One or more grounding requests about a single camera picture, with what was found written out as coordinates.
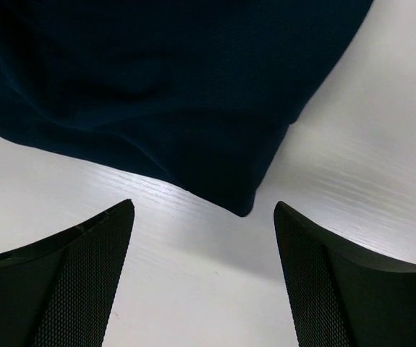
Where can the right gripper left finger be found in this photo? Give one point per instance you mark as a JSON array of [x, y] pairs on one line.
[[59, 291]]

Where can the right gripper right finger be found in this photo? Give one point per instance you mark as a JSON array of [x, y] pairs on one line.
[[342, 294]]

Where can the navy blue shorts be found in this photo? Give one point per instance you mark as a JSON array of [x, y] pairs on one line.
[[195, 93]]

